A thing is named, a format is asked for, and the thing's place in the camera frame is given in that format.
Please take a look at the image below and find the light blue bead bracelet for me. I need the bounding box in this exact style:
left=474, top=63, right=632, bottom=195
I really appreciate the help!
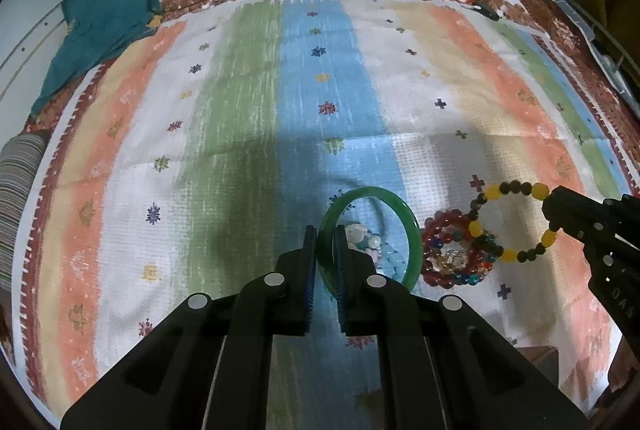
left=369, top=234, right=407, bottom=282

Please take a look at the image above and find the yellow and black bead bracelet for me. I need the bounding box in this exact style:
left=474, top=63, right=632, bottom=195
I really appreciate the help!
left=467, top=180, right=558, bottom=264

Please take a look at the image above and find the white bead bracelet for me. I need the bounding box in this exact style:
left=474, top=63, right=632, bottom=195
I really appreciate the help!
left=344, top=223, right=381, bottom=254

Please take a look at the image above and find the green jade bangle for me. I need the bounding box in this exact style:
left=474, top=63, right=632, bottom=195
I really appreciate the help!
left=317, top=186, right=423, bottom=296

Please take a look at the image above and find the red bead bracelet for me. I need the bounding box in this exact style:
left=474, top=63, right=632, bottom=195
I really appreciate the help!
left=420, top=208, right=482, bottom=281

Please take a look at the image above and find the multicolour bead bracelet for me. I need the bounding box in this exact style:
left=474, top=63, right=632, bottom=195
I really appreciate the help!
left=424, top=234, right=499, bottom=289

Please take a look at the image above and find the striped colourful woven mat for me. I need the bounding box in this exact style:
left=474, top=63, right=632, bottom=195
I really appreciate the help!
left=13, top=0, right=639, bottom=424

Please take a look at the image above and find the small black device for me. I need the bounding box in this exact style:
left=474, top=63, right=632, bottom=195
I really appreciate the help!
left=472, top=3, right=500, bottom=22

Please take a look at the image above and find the striped grey pillow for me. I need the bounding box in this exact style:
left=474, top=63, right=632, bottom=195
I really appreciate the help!
left=0, top=131, right=49, bottom=291

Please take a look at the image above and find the teal cloth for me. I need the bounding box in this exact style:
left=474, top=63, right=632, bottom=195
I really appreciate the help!
left=30, top=0, right=160, bottom=116

